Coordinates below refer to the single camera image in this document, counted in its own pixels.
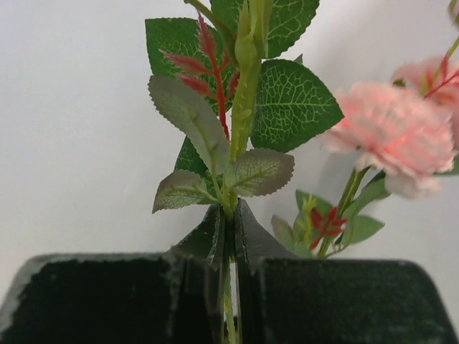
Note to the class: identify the pink rose stem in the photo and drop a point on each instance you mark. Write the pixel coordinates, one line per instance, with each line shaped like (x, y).
(381, 171)

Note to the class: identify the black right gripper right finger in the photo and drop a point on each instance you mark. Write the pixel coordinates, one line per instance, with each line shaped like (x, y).
(283, 298)

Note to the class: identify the pink leafy flower stem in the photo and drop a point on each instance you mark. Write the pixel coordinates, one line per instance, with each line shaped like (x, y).
(221, 81)

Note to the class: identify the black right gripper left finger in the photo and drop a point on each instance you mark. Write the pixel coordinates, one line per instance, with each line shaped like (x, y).
(166, 297)

